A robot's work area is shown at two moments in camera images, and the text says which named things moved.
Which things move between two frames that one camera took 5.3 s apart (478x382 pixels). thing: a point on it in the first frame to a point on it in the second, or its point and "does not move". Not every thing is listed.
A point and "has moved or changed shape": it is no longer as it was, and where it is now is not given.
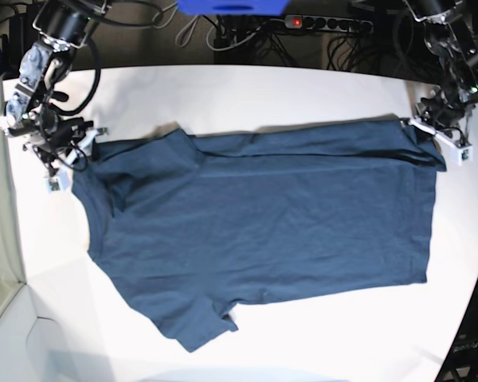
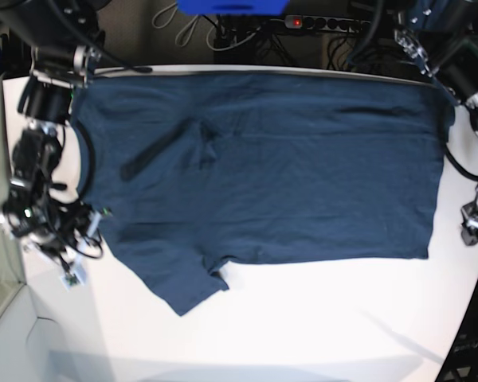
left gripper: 57,135 to 69,239
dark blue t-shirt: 192,228 has moved or changed shape
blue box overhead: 243,7 does not move
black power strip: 328,23 does not move
